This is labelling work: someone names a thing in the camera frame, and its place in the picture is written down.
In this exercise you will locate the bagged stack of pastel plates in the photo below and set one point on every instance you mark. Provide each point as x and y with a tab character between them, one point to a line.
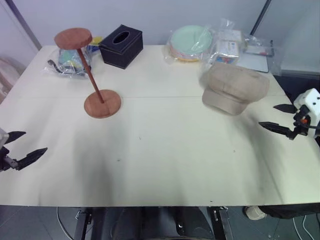
190	40

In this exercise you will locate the reddish-brown wooden hat stand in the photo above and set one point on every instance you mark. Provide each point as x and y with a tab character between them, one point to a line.
102	103

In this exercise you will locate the black metal table leg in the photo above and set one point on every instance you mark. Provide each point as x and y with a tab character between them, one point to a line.
222	222
82	222

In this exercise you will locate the beige newsboy cap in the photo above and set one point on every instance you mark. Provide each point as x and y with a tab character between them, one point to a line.
235	85

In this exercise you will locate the clear bag of card boxes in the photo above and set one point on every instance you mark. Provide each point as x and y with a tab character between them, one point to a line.
228	48

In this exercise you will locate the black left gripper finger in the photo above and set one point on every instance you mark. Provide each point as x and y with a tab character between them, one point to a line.
15	135
31	157

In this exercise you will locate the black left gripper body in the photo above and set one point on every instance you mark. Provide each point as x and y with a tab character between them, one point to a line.
5	163

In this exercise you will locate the white shoe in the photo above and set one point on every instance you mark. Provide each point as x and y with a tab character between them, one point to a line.
253	212

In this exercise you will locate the clear bag of colourful items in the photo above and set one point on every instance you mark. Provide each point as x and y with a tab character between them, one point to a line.
66	61

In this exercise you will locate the yellow and blue toy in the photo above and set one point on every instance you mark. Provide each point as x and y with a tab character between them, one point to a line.
96	41

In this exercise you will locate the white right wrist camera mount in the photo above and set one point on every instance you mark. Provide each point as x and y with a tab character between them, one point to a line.
311	100

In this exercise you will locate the black leather tissue box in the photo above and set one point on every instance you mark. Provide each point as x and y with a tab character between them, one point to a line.
120	53

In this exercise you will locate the dark metal pole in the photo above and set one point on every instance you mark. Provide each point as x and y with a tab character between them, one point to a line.
261	16

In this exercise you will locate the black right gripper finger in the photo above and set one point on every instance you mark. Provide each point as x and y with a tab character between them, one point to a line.
277	127
286	108

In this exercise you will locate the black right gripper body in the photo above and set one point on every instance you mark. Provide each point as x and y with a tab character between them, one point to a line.
303	125

